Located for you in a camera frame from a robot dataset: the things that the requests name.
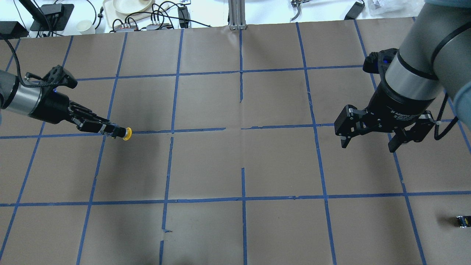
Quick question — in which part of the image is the black power adapter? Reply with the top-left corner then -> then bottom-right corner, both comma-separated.
344,0 -> 365,20

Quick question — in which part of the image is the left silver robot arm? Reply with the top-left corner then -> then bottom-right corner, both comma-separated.
1,66 -> 132,139

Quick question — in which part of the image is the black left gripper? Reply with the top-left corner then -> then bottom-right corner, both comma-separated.
29,92 -> 118,136

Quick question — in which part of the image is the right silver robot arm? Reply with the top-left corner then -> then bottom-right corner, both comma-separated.
334,0 -> 471,153

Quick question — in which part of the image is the black camera stand base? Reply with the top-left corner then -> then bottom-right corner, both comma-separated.
28,4 -> 75,32

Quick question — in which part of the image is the beige plate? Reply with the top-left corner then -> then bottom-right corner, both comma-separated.
111,0 -> 153,14

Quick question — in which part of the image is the clear plastic bag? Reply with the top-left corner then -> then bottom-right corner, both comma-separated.
365,0 -> 425,17

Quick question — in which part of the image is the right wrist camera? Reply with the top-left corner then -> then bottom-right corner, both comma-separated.
363,48 -> 399,74

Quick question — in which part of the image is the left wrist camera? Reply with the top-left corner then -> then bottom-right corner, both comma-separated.
25,65 -> 78,89

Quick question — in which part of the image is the white paper cup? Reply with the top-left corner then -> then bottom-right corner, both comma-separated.
76,20 -> 96,35

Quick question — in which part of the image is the yellow push button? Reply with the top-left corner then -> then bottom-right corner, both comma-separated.
109,127 -> 133,141

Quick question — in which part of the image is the beige tray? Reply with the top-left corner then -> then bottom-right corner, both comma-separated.
102,0 -> 170,32

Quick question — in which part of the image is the aluminium frame post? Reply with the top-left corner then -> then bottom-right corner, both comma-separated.
228,0 -> 247,31

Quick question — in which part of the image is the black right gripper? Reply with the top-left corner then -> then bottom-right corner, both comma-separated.
334,82 -> 435,153

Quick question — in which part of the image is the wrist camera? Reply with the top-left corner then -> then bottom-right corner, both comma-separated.
25,65 -> 78,89
363,48 -> 399,74

